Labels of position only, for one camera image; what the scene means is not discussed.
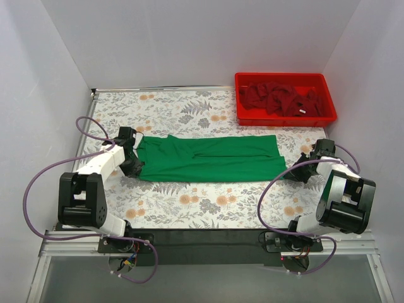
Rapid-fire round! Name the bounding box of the green t shirt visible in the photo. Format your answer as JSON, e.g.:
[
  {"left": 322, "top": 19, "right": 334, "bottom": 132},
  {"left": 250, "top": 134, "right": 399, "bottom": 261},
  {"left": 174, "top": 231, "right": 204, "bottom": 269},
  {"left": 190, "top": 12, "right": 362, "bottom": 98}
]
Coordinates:
[{"left": 137, "top": 135, "right": 286, "bottom": 182}]

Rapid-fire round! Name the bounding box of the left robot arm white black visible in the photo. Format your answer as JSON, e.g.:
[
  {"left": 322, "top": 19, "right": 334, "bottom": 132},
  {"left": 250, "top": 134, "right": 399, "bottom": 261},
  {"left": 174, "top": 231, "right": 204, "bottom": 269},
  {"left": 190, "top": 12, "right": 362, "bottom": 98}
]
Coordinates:
[{"left": 57, "top": 127, "right": 144, "bottom": 253}]

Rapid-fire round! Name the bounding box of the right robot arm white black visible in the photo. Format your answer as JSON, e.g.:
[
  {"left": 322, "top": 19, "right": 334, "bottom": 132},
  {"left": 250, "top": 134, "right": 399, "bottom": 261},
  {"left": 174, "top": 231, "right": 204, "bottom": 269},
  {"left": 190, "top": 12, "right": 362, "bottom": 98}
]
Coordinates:
[{"left": 284, "top": 139, "right": 376, "bottom": 251}]

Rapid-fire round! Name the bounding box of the dark red t shirt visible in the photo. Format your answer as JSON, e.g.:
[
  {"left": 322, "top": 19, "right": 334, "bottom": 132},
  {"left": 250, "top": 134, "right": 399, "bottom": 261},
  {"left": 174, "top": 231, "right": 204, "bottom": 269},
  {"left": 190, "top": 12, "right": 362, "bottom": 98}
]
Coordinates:
[{"left": 241, "top": 81, "right": 323, "bottom": 117}]

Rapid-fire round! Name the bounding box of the red plastic bin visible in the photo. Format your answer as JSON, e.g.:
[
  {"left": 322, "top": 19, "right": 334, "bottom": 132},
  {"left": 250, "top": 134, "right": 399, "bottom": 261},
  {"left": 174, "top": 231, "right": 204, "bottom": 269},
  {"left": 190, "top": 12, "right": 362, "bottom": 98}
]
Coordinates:
[{"left": 235, "top": 73, "right": 337, "bottom": 128}]

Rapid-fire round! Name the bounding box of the floral patterned table mat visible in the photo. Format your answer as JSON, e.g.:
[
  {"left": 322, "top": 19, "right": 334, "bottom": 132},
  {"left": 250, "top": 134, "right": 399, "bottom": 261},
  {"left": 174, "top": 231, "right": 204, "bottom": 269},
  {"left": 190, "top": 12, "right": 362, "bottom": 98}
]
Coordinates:
[{"left": 79, "top": 90, "right": 326, "bottom": 229}]

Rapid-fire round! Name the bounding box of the black front crossbar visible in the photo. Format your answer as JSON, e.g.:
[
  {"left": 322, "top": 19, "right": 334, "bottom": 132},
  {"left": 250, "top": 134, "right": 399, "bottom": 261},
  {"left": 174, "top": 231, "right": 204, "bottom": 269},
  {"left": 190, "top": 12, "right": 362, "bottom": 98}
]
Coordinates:
[{"left": 134, "top": 229, "right": 282, "bottom": 267}]

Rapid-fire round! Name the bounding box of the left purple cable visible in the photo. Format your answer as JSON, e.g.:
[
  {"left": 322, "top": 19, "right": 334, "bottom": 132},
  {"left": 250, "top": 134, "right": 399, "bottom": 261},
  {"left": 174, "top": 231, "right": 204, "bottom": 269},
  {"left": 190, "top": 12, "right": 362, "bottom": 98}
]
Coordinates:
[{"left": 22, "top": 116, "right": 159, "bottom": 284}]

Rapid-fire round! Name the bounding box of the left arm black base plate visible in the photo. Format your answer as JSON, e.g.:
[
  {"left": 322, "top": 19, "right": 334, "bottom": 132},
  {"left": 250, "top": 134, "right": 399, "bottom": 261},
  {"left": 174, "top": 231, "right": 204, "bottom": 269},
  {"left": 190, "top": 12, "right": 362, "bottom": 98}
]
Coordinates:
[{"left": 97, "top": 232, "right": 154, "bottom": 254}]

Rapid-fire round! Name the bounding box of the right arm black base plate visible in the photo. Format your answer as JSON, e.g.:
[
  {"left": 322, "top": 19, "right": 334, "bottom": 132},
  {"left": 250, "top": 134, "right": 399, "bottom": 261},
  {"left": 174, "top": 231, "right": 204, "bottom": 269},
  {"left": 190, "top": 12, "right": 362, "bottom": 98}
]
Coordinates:
[{"left": 258, "top": 231, "right": 323, "bottom": 253}]

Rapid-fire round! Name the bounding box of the aluminium frame rail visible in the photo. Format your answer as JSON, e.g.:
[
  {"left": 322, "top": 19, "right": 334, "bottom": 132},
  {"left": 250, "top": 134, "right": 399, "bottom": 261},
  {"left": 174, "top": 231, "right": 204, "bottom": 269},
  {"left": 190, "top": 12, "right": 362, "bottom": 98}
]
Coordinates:
[{"left": 39, "top": 229, "right": 379, "bottom": 256}]

